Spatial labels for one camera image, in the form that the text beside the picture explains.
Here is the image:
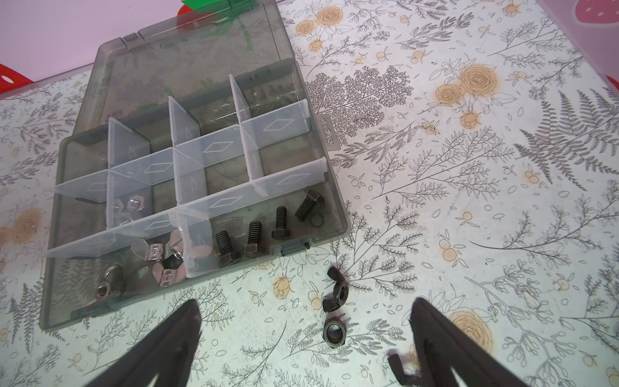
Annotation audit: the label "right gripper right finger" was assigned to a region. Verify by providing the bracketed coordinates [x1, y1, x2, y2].
[409, 298, 525, 386]

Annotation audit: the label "grey plastic compartment organizer box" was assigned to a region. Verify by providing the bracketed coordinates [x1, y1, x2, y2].
[40, 1, 350, 332]

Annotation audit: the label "small dark screw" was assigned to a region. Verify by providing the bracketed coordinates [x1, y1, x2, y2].
[243, 221, 265, 256]

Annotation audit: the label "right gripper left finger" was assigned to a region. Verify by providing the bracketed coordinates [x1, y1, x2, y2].
[88, 299, 201, 387]

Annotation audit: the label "black hex nut near box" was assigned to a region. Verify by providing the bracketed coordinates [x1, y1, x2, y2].
[322, 317, 348, 348]

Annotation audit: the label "black wing nut near box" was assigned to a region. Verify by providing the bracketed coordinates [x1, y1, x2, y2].
[322, 266, 350, 313]

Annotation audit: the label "black hex bolt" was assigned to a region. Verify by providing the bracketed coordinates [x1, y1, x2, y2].
[295, 187, 325, 222]

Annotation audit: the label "silver wing nuts in box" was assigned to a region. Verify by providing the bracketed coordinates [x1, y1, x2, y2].
[131, 229, 214, 289]

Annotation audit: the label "silver eye nut in box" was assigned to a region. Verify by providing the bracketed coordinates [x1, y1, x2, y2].
[95, 264, 126, 301]

